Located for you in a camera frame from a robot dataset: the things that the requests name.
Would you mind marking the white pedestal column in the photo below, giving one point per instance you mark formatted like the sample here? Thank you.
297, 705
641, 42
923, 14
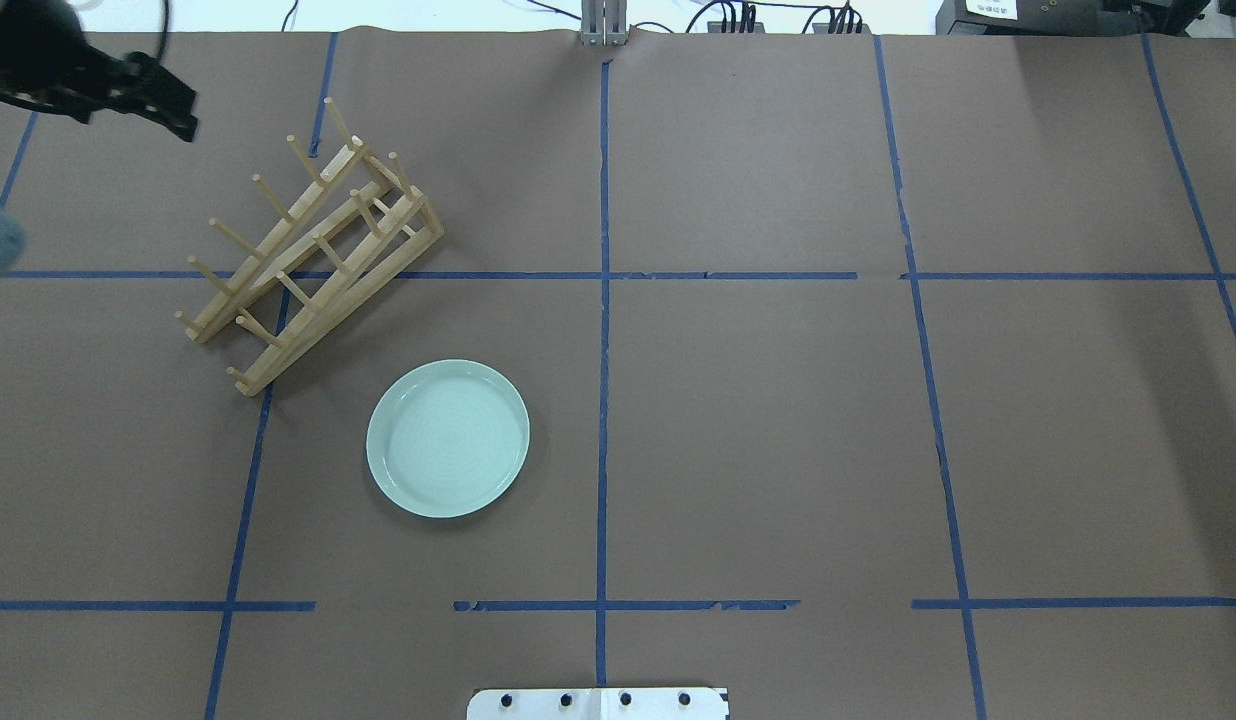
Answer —
600, 703

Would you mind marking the far orange black connector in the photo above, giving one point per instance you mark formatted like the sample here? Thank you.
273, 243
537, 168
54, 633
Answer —
725, 18

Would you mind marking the wooden dish rack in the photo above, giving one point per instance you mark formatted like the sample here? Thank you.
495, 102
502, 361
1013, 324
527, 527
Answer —
357, 225

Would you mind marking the near orange black connector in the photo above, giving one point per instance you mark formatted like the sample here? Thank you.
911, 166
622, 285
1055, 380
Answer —
842, 19

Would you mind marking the pale green plate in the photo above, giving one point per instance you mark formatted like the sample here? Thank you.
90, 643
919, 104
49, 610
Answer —
448, 438

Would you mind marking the orange black connector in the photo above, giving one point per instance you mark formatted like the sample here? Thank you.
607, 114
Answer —
842, 19
725, 18

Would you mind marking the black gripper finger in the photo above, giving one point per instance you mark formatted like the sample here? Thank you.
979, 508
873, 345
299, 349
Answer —
141, 85

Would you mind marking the aluminium frame post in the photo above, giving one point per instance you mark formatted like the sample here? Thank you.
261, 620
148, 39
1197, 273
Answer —
604, 23

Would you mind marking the black computer box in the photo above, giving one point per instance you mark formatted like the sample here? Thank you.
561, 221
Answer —
1066, 18

